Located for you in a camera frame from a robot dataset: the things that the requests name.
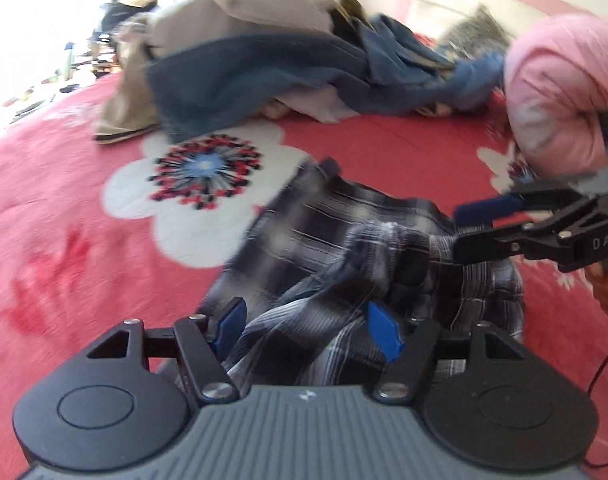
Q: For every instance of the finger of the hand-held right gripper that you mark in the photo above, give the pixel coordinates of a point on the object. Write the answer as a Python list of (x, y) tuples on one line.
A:
[(484, 210), (494, 245)]

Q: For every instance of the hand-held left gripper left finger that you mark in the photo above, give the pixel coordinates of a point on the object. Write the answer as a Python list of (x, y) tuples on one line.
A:
[(231, 322)]

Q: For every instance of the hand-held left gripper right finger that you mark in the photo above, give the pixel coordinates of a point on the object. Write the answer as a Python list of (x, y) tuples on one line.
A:
[(384, 332)]

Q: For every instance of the plaid shirt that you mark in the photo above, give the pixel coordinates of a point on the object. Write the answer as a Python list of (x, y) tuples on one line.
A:
[(359, 240)]

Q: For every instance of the pile of mixed clothes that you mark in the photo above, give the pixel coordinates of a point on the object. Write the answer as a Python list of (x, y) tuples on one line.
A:
[(233, 0)]

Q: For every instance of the pink padded jacket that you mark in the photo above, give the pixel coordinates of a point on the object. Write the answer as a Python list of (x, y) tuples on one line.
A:
[(559, 85)]

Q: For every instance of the blue denim shirt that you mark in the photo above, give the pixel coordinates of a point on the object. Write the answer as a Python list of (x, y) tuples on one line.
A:
[(409, 60)]

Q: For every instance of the grey patterned cloth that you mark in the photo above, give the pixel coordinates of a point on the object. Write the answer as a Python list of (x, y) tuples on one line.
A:
[(476, 30)]

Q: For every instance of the red floral blanket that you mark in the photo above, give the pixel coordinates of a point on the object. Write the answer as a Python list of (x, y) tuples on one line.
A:
[(83, 200)]

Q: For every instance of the white cloth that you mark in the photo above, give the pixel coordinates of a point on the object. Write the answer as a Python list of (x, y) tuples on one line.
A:
[(314, 105)]

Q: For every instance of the blue jeans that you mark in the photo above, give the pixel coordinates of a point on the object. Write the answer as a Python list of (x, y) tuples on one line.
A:
[(233, 75)]

